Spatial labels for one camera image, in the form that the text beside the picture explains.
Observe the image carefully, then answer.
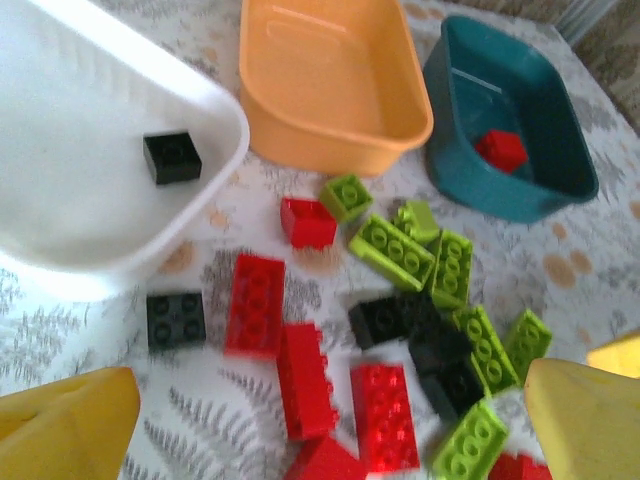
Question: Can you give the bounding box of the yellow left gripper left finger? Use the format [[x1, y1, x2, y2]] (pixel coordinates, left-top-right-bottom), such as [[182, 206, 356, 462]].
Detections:
[[0, 366, 142, 480]]

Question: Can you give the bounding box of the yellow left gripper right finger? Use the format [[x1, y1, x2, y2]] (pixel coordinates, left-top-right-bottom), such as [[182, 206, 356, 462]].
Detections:
[[523, 356, 640, 480]]

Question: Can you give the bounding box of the green two-by-four brick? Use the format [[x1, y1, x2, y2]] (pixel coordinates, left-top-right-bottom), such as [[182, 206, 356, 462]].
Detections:
[[431, 399, 511, 480], [429, 229, 474, 311], [504, 308, 554, 382], [347, 213, 437, 293], [452, 305, 522, 397]]

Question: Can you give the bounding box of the black two-by-two brick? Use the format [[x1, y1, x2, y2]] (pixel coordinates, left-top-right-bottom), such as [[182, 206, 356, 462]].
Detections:
[[145, 291, 208, 354], [142, 130, 204, 186], [347, 294, 442, 351], [408, 324, 487, 422]]

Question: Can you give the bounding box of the red two-by-four brick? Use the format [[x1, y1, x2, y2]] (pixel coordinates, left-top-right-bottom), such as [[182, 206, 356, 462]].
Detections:
[[349, 363, 422, 474], [284, 434, 370, 480], [277, 322, 342, 442], [223, 253, 287, 359]]

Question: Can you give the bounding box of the red two-by-two brick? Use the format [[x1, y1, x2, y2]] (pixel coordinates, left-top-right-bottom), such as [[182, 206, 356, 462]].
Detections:
[[279, 197, 340, 251], [474, 128, 530, 175]]

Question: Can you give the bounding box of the red toy brick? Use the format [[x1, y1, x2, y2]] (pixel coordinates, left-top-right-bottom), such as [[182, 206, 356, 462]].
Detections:
[[487, 451, 554, 480]]

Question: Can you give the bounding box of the teal plastic container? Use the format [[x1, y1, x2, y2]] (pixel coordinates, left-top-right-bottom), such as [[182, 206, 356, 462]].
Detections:
[[422, 14, 600, 225]]

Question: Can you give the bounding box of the green two-by-two brick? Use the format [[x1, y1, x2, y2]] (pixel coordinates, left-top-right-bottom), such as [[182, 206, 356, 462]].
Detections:
[[392, 199, 442, 246], [319, 173, 375, 224]]

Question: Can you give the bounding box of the white plastic container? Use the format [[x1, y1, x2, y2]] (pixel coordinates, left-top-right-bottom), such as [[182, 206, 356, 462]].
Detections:
[[0, 0, 251, 304]]

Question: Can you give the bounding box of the orange plastic container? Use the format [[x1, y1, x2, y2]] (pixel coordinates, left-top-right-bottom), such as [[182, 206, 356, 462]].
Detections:
[[238, 0, 435, 179]]

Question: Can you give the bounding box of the aluminium frame rail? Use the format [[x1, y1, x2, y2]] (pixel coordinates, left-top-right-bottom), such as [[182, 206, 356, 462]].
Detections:
[[554, 0, 602, 44]]

